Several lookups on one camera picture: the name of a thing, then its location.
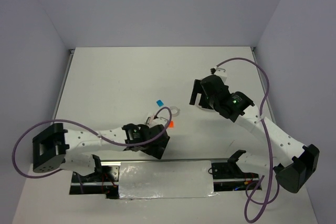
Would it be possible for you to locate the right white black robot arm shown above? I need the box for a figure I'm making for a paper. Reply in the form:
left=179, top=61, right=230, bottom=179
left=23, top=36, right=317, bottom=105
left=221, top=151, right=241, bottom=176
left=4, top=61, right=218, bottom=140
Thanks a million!
left=190, top=74, right=320, bottom=193

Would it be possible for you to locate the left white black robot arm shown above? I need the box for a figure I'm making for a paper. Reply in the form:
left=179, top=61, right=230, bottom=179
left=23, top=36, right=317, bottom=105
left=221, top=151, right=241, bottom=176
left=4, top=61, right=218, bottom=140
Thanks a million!
left=33, top=123, right=170, bottom=182

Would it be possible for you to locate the white small eraser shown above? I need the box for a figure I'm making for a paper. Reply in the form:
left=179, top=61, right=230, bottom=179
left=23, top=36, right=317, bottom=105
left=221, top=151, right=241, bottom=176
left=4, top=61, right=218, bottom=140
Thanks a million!
left=145, top=116, right=153, bottom=126

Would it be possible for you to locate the clear tape roll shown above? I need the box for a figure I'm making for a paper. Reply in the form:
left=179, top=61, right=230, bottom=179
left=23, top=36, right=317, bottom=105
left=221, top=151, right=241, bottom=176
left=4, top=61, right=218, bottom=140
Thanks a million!
left=170, top=106, right=180, bottom=117

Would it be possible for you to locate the silver foil sheet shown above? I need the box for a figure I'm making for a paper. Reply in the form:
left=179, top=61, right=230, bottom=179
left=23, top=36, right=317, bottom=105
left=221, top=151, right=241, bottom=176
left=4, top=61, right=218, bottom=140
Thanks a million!
left=119, top=161, right=215, bottom=199

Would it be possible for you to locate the blue cap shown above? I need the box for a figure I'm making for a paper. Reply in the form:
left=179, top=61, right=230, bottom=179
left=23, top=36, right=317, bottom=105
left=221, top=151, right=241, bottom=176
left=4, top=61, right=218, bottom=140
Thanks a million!
left=156, top=100, right=164, bottom=107

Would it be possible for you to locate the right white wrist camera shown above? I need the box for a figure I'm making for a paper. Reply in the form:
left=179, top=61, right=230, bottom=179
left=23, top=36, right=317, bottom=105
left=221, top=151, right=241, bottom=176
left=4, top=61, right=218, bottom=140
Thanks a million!
left=210, top=67, right=227, bottom=84

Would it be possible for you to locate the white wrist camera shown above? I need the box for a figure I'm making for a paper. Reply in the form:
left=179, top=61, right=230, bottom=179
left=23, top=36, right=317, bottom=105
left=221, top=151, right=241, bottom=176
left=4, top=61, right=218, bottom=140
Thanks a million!
left=210, top=67, right=227, bottom=84
left=148, top=115, right=168, bottom=127

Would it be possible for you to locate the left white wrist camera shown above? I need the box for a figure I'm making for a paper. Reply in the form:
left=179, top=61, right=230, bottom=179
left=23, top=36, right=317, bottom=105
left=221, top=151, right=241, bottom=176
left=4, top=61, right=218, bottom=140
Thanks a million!
left=148, top=115, right=168, bottom=127

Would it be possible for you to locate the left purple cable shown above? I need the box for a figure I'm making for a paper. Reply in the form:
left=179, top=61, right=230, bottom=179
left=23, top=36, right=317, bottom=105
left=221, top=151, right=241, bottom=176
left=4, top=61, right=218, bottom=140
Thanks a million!
left=12, top=106, right=173, bottom=194

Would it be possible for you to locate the purple cable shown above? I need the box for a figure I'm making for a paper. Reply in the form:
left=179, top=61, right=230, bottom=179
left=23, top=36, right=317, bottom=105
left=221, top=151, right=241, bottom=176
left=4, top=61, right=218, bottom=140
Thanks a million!
left=12, top=106, right=173, bottom=194
left=214, top=57, right=279, bottom=222

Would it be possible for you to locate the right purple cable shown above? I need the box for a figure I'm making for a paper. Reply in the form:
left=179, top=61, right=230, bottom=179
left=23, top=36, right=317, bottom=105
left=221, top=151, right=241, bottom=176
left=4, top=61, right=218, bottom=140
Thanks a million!
left=214, top=57, right=279, bottom=222

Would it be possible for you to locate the black mounting rail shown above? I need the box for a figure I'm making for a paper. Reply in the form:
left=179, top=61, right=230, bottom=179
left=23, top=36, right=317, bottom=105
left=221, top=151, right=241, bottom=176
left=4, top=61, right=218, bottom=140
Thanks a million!
left=69, top=161, right=259, bottom=200

